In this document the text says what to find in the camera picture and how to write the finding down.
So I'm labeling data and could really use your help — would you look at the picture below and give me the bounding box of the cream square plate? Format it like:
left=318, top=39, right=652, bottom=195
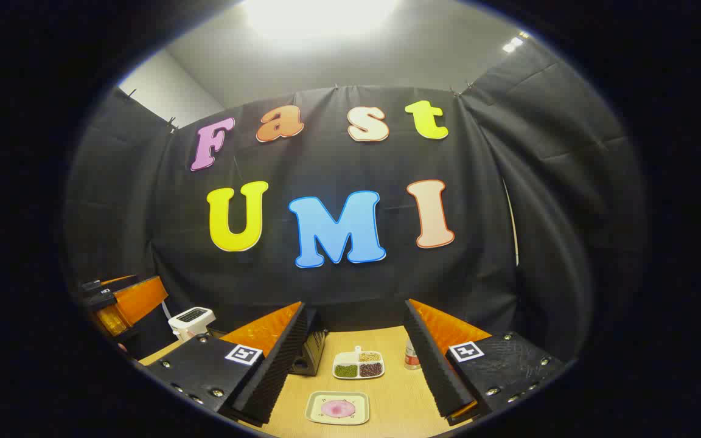
left=305, top=391, right=371, bottom=426

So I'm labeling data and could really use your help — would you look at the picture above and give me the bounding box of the pink meat slice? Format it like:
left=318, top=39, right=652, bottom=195
left=321, top=399, right=357, bottom=419

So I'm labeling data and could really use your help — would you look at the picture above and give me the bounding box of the white divided dish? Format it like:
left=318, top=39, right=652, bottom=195
left=332, top=346, right=386, bottom=381

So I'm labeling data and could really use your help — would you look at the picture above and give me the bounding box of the white toaster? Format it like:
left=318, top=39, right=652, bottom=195
left=168, top=307, right=217, bottom=342

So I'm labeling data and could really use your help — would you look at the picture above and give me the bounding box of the black electric oven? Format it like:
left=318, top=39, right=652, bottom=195
left=290, top=307, right=329, bottom=376

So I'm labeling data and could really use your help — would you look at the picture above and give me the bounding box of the black backdrop cloth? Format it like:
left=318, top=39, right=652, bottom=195
left=65, top=36, right=646, bottom=366

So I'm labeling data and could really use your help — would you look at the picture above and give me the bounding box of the clear plastic bottle red label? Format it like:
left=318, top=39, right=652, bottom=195
left=404, top=336, right=422, bottom=371

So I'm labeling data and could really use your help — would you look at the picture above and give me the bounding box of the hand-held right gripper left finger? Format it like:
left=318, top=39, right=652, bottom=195
left=144, top=301, right=307, bottom=426

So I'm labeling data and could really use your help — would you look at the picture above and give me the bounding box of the large ceiling light panel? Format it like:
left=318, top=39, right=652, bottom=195
left=241, top=0, right=400, bottom=43

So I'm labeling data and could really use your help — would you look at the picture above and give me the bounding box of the small ceiling light panel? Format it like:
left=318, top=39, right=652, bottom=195
left=501, top=32, right=531, bottom=54

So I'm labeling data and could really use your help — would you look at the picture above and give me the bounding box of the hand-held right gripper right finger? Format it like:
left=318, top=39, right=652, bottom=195
left=403, top=298, right=567, bottom=426

